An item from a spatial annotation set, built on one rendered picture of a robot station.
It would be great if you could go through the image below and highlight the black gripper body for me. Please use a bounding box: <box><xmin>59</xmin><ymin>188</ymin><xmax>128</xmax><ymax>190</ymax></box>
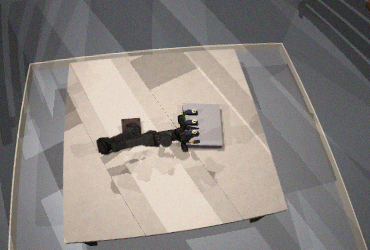
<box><xmin>169</xmin><ymin>115</ymin><xmax>188</xmax><ymax>152</ymax></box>

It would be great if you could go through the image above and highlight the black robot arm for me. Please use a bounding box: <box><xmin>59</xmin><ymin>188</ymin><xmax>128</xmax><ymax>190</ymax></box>
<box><xmin>96</xmin><ymin>123</ymin><xmax>187</xmax><ymax>155</ymax></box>

